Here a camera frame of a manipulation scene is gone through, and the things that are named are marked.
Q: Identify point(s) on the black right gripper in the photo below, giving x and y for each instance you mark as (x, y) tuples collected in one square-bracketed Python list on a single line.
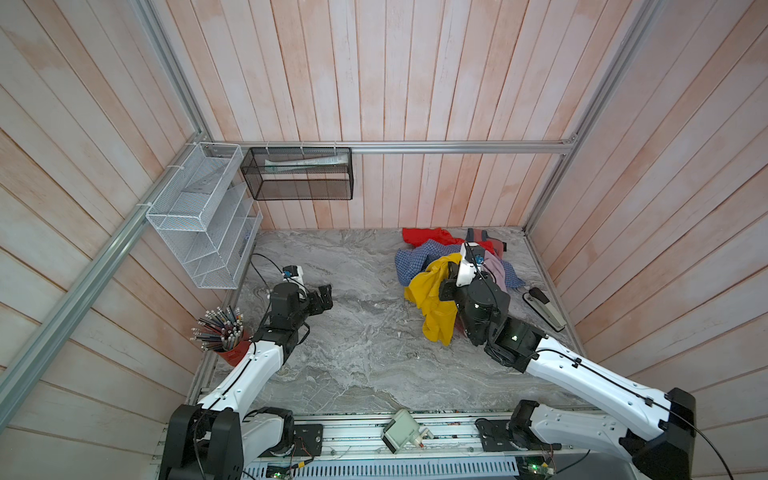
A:
[(446, 291)]

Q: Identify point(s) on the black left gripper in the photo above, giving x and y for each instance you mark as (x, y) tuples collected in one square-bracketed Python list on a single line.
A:
[(325, 296)]

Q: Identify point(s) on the yellow cloth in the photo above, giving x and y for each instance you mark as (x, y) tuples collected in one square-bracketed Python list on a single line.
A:
[(423, 292)]

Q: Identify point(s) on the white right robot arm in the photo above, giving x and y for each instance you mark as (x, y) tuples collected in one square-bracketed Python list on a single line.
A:
[(653, 430)]

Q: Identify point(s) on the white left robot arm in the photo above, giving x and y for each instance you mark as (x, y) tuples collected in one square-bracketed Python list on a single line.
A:
[(217, 437)]

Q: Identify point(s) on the pink striped cloth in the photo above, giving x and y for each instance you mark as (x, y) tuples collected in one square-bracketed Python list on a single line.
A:
[(493, 265)]

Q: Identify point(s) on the blue checkered cloth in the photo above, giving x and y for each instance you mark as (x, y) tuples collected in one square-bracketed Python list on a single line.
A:
[(410, 262)]

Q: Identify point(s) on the red cloth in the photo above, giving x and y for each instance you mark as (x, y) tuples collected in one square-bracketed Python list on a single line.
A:
[(419, 236)]

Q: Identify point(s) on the black white stapler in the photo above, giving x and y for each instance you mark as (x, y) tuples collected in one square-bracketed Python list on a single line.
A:
[(545, 308)]

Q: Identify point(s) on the salmon grey black garment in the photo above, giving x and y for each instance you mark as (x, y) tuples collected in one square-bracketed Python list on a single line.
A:
[(484, 239)]

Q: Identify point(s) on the red pen cup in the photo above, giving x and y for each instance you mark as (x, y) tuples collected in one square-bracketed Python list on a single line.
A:
[(223, 332)]

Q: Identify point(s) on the small white electronic device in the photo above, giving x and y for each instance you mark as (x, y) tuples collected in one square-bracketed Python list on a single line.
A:
[(403, 430)]

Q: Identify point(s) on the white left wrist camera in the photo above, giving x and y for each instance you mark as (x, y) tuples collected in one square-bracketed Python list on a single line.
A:
[(293, 274)]

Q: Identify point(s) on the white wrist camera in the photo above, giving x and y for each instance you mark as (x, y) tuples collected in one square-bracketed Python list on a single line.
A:
[(293, 274), (468, 268)]

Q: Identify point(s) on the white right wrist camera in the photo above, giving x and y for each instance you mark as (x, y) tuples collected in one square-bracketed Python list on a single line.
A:
[(468, 268)]

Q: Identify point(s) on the black wire mesh basket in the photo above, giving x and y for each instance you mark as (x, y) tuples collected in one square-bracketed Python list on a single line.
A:
[(299, 173)]

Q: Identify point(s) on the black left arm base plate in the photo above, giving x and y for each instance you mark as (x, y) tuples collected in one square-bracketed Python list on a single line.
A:
[(306, 440)]

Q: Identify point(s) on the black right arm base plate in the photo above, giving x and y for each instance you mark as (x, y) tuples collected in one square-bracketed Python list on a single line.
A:
[(503, 436)]

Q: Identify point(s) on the white wire mesh shelf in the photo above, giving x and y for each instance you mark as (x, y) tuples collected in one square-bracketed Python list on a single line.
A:
[(204, 215)]

